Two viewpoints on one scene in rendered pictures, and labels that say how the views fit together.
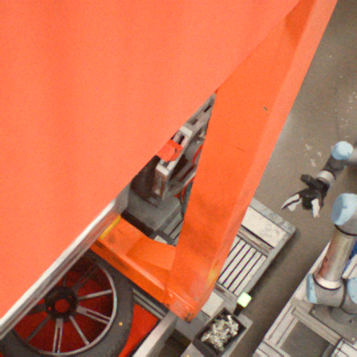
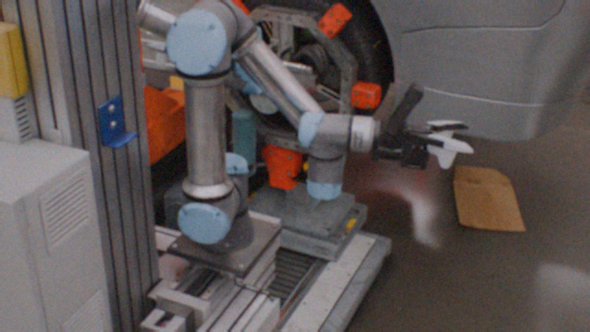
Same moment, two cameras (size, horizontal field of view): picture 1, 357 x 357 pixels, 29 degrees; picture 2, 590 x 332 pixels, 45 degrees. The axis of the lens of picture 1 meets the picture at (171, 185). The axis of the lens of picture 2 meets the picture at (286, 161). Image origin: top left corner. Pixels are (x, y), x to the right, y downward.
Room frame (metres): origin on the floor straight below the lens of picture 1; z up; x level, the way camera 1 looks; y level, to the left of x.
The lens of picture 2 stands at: (1.71, -2.56, 1.89)
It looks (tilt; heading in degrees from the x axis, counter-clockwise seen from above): 29 degrees down; 88
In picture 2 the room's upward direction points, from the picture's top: 1 degrees clockwise
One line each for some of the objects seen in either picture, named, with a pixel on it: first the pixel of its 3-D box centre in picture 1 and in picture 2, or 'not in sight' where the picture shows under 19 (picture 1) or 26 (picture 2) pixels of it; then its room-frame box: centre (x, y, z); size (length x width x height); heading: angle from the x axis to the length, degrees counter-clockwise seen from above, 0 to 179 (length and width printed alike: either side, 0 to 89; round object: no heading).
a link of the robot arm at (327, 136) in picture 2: not in sight; (325, 132); (1.83, -1.22, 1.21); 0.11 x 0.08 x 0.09; 169
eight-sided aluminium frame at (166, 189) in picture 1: (194, 145); (286, 80); (1.77, -0.06, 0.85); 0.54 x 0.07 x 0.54; 153
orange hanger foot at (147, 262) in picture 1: (129, 241); (169, 97); (1.30, 0.13, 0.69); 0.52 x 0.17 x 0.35; 63
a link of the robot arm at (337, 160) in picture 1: (344, 155); not in sight; (1.65, -0.67, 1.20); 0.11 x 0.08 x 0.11; 94
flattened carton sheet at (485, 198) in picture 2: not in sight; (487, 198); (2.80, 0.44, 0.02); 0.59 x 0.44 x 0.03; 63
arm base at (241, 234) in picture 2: not in sight; (225, 219); (1.60, -1.03, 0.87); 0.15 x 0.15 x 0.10
